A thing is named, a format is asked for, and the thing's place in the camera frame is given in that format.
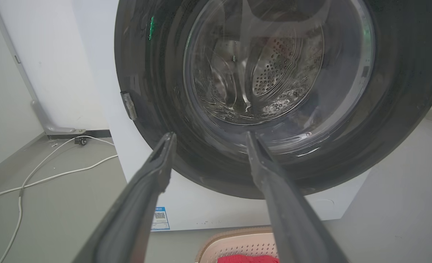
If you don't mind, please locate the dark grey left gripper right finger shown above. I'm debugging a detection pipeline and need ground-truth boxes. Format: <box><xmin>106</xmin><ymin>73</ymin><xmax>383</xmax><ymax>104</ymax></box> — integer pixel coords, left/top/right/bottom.
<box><xmin>246</xmin><ymin>131</ymin><xmax>349</xmax><ymax>263</ymax></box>

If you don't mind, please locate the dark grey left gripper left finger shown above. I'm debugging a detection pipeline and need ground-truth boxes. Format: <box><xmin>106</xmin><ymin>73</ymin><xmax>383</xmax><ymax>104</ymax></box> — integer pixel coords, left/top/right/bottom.
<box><xmin>72</xmin><ymin>132</ymin><xmax>177</xmax><ymax>263</ymax></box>

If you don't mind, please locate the white washing machine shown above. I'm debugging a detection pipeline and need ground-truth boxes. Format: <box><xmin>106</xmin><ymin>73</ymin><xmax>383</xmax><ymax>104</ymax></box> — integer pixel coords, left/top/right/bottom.
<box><xmin>72</xmin><ymin>0</ymin><xmax>432</xmax><ymax>232</ymax></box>

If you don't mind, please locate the dark round washing machine door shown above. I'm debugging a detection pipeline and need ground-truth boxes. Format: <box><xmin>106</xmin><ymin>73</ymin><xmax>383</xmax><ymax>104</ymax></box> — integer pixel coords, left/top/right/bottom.
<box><xmin>114</xmin><ymin>0</ymin><xmax>432</xmax><ymax>200</ymax></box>

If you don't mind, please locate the blue QR code sticker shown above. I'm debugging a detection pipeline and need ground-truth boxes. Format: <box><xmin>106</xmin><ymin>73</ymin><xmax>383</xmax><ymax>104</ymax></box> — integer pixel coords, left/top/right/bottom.
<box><xmin>151</xmin><ymin>207</ymin><xmax>170</xmax><ymax>231</ymax></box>

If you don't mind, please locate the pink plastic laundry basket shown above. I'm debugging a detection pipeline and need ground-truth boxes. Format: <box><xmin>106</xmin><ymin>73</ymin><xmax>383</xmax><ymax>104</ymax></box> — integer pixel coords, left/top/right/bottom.
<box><xmin>195</xmin><ymin>226</ymin><xmax>279</xmax><ymax>263</ymax></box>

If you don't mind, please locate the red cloth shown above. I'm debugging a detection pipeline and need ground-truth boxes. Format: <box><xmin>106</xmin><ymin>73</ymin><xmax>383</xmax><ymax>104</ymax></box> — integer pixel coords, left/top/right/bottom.
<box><xmin>217</xmin><ymin>255</ymin><xmax>279</xmax><ymax>263</ymax></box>

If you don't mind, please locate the white cable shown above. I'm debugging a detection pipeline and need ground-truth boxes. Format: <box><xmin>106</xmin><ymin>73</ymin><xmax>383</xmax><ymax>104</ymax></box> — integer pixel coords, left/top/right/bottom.
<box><xmin>0</xmin><ymin>136</ymin><xmax>115</xmax><ymax>263</ymax></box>
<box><xmin>0</xmin><ymin>155</ymin><xmax>119</xmax><ymax>206</ymax></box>

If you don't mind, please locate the grey door handle latch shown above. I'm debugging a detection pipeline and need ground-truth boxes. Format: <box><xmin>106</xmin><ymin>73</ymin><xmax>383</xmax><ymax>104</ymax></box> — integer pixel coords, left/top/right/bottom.
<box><xmin>120</xmin><ymin>91</ymin><xmax>138</xmax><ymax>121</ymax></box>

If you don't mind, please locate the grey partition frame with caster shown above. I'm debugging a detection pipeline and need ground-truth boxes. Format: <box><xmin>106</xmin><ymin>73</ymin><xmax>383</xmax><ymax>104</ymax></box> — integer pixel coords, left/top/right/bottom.
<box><xmin>0</xmin><ymin>0</ymin><xmax>86</xmax><ymax>136</ymax></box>

